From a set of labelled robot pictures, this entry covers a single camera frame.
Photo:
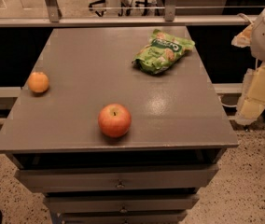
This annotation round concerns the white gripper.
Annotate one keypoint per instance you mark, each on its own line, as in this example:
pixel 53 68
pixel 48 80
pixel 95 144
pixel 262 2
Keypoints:
pixel 252 101

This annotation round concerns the orange fruit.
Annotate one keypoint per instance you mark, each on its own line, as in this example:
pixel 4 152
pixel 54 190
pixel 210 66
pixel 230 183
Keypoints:
pixel 38 82

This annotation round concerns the red apple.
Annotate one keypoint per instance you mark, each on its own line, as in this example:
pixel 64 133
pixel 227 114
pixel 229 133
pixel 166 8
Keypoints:
pixel 114 120

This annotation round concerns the green snack bag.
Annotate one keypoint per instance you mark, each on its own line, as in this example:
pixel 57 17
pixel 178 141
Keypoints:
pixel 162 51

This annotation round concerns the grey drawer cabinet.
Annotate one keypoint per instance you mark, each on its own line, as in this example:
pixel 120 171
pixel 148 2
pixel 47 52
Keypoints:
pixel 110 144

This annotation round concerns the black office chair base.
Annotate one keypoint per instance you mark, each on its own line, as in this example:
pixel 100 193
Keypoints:
pixel 120 0

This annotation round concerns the bottom grey drawer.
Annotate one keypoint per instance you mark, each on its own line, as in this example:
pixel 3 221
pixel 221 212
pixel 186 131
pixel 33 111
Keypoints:
pixel 164 217

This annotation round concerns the grey drawer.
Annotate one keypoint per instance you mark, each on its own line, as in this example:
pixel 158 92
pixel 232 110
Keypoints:
pixel 118 178
pixel 164 217
pixel 121 204

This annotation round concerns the middle grey drawer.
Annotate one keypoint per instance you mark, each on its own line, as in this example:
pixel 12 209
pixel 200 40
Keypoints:
pixel 121 204

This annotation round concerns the grey metal railing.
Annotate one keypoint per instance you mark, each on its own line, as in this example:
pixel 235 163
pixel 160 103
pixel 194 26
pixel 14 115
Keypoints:
pixel 72 13

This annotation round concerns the top grey drawer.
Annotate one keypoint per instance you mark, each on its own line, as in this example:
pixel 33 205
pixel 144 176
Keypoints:
pixel 118 178

